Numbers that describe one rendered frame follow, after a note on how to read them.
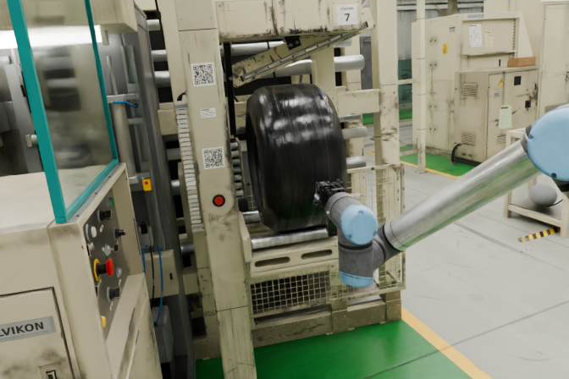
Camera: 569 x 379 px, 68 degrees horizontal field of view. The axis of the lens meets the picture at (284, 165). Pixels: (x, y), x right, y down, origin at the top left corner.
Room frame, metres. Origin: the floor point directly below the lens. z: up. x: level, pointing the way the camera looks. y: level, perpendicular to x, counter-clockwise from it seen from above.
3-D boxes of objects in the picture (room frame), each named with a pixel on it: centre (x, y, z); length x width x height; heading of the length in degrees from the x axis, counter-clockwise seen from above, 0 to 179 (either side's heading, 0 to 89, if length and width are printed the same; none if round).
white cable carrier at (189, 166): (1.48, 0.34, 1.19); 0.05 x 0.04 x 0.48; 11
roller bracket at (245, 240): (1.56, 0.19, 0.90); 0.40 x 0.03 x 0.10; 11
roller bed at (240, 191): (1.93, 0.30, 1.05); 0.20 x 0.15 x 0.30; 101
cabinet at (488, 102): (5.66, -2.90, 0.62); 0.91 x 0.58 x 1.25; 110
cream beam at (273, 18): (1.91, -0.06, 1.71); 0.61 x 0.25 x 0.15; 101
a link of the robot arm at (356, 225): (1.03, -0.17, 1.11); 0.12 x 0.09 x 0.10; 11
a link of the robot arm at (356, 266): (1.03, -0.17, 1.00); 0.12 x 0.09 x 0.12; 138
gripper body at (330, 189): (1.19, -0.14, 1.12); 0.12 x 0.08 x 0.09; 11
